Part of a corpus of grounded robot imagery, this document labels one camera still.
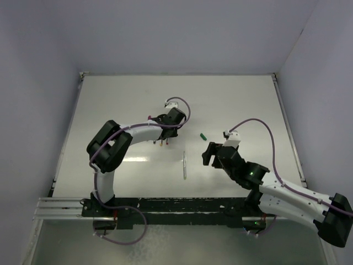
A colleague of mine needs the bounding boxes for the green pen cap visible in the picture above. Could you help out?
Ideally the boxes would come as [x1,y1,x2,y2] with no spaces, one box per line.
[200,133,207,141]

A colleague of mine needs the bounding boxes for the green whiteboard marker pen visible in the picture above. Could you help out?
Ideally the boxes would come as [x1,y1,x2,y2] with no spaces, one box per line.
[183,151,187,180]

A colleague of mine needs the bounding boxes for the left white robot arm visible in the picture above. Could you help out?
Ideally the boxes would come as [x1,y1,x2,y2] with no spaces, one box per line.
[87,107,191,216]

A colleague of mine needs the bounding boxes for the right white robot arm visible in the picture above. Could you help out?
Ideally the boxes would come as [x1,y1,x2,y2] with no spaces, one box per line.
[202,142,352,248]

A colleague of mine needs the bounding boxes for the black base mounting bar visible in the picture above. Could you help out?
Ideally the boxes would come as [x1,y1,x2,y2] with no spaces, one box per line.
[80,195,266,232]

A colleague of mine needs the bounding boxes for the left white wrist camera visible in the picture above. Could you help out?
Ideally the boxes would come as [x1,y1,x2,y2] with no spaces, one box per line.
[164,101,178,109]

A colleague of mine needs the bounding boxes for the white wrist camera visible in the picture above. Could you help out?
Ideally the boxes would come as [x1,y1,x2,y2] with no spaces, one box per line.
[223,130,241,149]
[164,101,178,109]

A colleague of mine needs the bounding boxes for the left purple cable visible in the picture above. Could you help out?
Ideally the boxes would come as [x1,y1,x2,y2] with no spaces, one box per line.
[88,96,191,205]

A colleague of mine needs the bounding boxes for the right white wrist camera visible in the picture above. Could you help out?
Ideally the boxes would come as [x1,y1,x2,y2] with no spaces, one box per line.
[223,130,241,149]

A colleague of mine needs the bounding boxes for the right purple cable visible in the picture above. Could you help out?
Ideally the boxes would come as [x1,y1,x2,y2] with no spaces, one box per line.
[228,118,353,216]

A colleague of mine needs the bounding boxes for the aluminium frame rail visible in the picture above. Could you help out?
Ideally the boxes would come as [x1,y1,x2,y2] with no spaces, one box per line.
[271,73,307,188]

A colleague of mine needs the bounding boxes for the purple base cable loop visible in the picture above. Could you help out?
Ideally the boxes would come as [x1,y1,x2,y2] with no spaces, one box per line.
[93,205,148,245]

